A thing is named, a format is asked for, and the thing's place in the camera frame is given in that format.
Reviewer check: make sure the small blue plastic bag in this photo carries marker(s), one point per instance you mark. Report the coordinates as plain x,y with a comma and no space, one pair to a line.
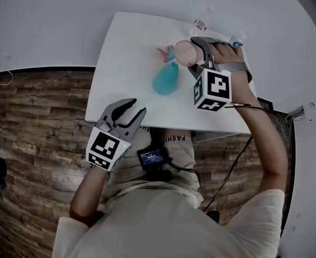
1,184

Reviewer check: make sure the pink and teal spray nozzle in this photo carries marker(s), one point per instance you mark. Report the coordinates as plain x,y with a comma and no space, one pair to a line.
165,53

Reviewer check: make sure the small black box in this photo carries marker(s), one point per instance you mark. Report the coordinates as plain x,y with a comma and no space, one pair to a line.
213,216

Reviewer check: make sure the teal large spray bottle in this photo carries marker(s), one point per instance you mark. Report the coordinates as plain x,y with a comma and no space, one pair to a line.
166,81

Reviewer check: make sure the black screen device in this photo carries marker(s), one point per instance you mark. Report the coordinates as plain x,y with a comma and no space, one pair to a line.
151,158

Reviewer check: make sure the person's beige printed shorts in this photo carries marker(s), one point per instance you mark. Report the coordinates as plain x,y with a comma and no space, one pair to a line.
179,154

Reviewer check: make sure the person's beige t-shirt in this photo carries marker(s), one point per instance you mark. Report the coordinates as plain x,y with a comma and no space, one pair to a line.
171,224

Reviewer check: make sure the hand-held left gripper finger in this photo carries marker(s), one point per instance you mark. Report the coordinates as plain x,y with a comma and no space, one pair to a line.
116,111
136,125

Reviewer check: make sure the white wall box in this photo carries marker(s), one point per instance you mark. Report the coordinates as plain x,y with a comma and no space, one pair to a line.
309,111

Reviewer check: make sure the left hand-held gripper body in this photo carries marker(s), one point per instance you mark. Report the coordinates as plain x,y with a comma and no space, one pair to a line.
104,150

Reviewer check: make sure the clear plastic bottle red label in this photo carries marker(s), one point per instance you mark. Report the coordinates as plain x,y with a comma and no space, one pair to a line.
199,24

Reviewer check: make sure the pink textured plastic cup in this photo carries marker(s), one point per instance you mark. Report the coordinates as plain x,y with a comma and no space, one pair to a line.
186,53

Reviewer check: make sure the person's right forearm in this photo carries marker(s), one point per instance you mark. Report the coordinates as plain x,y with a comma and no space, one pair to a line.
265,144

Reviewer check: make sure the white table leg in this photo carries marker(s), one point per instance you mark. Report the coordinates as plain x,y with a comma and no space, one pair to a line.
214,135

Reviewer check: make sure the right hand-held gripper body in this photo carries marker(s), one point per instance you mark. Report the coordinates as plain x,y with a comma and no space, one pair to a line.
217,89

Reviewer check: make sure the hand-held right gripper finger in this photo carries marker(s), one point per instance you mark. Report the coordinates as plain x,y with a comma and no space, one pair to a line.
206,47
194,71

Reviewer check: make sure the person's right hand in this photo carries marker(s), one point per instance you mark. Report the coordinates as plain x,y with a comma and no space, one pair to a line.
227,55

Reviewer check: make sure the person's left forearm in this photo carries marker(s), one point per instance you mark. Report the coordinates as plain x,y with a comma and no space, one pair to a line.
89,195

